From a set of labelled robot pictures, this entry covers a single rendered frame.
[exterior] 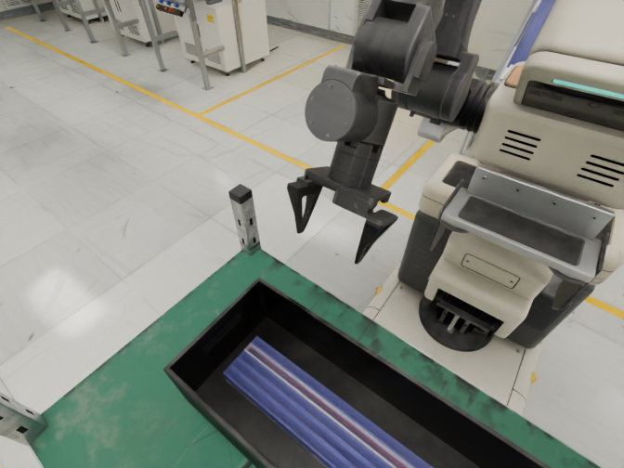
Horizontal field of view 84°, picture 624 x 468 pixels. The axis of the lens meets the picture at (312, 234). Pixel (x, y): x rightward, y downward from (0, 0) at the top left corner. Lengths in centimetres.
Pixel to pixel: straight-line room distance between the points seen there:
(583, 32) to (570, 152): 18
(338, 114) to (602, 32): 37
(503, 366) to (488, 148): 92
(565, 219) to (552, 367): 123
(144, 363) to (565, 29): 75
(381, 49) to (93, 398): 60
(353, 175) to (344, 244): 158
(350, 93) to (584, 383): 175
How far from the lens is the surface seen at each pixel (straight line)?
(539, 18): 233
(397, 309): 144
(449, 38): 61
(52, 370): 195
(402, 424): 55
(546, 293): 105
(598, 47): 60
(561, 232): 75
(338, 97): 35
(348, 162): 42
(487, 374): 142
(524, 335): 144
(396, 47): 41
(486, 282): 92
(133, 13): 513
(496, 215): 72
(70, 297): 214
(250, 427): 54
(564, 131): 68
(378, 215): 42
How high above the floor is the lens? 148
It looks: 46 degrees down
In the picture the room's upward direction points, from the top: straight up
